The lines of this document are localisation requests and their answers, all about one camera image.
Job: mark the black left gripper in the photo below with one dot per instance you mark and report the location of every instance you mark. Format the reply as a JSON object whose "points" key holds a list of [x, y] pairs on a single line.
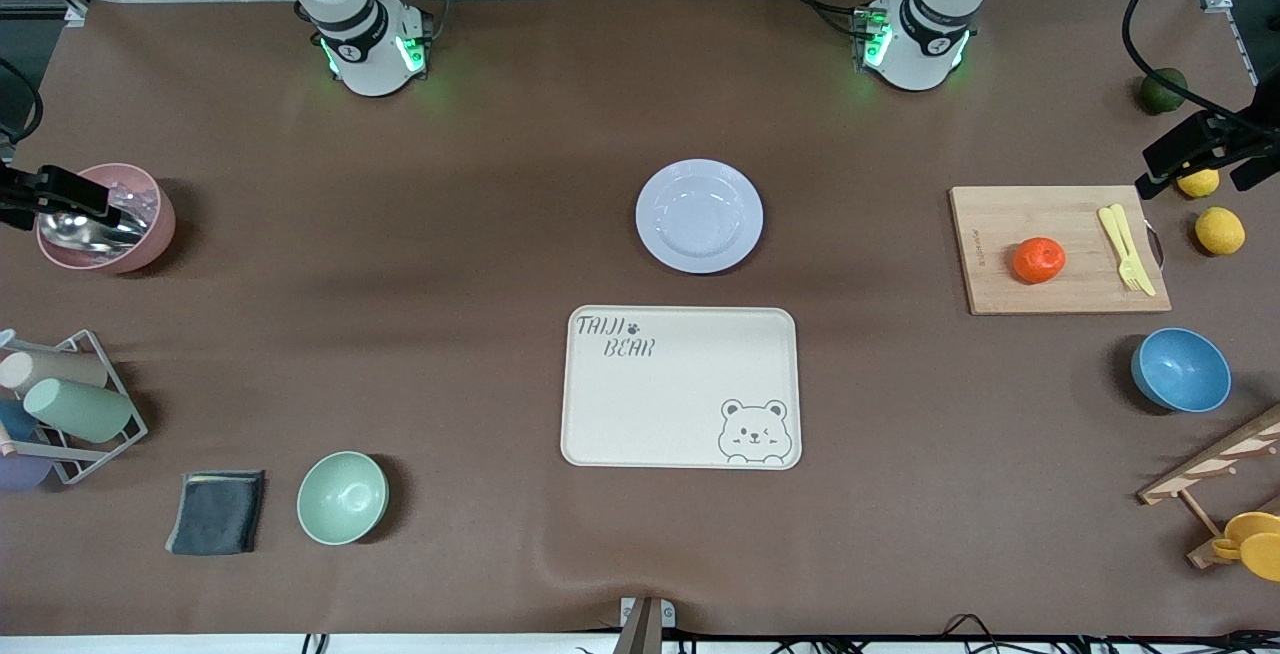
{"points": [[1236, 137]]}

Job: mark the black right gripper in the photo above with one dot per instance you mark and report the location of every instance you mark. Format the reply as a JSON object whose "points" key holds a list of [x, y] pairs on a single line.
{"points": [[14, 196]]}

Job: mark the orange fruit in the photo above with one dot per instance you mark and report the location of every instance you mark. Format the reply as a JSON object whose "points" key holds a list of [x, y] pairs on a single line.
{"points": [[1039, 260]]}

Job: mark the white round plate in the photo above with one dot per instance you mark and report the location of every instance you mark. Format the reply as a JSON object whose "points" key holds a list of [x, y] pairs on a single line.
{"points": [[699, 216]]}

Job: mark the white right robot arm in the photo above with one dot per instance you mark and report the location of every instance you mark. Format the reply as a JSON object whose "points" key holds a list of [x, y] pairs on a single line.
{"points": [[352, 34]]}

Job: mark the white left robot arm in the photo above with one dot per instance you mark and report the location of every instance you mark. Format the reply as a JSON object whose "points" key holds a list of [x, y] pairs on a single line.
{"points": [[925, 34]]}

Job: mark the yellow lemon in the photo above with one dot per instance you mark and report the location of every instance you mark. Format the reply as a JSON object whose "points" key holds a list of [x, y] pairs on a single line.
{"points": [[1220, 231], [1200, 182]]}

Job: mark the metal scoop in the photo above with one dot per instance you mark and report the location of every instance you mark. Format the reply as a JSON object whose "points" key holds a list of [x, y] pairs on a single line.
{"points": [[85, 231]]}

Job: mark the clear plastic ice cubes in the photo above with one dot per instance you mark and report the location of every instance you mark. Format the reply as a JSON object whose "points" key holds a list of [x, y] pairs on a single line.
{"points": [[130, 199]]}

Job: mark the green lime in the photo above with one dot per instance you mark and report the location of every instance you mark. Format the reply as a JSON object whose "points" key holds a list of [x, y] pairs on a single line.
{"points": [[1163, 92]]}

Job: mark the pink bowl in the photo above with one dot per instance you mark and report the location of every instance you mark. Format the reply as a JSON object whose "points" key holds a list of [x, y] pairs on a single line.
{"points": [[155, 234]]}

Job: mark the yellow plastic knife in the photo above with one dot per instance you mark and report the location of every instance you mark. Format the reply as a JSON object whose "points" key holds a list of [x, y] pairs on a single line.
{"points": [[1140, 259]]}

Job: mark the yellow plastic fork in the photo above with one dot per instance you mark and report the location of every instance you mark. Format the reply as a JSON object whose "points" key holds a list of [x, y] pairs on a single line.
{"points": [[1112, 232]]}

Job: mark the beige cup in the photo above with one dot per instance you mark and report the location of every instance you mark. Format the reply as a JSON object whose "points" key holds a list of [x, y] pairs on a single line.
{"points": [[55, 369]]}

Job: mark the wooden cutting board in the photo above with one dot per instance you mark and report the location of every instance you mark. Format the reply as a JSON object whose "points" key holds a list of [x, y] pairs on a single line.
{"points": [[1030, 224]]}

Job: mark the mint green cup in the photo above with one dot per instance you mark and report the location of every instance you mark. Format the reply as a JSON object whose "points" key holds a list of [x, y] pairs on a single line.
{"points": [[80, 411]]}

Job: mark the blue bowl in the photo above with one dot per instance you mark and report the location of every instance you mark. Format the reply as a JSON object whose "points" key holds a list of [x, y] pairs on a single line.
{"points": [[1182, 370]]}

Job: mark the blue cup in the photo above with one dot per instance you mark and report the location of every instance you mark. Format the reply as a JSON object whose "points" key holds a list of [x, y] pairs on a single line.
{"points": [[15, 421]]}

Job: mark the purple cup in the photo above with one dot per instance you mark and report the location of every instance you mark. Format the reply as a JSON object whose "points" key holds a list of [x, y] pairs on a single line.
{"points": [[22, 472]]}

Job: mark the wooden peg dish rack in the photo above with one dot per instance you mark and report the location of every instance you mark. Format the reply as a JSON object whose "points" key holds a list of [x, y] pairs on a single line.
{"points": [[1215, 459]]}

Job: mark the dark grey folded cloth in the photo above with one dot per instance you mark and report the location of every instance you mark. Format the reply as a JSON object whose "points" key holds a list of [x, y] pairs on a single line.
{"points": [[216, 512]]}

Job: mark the yellow mug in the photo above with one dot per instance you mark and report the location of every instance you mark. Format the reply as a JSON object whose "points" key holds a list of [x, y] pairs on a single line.
{"points": [[1262, 554]]}

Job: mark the mint green bowl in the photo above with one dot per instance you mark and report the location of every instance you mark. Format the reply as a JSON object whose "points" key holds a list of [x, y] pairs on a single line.
{"points": [[342, 498]]}

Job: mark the cream bear print tray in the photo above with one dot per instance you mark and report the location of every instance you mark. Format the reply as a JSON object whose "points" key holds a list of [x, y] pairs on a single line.
{"points": [[660, 404]]}

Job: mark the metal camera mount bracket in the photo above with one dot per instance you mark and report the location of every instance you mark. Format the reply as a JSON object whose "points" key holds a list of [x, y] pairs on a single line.
{"points": [[645, 624]]}

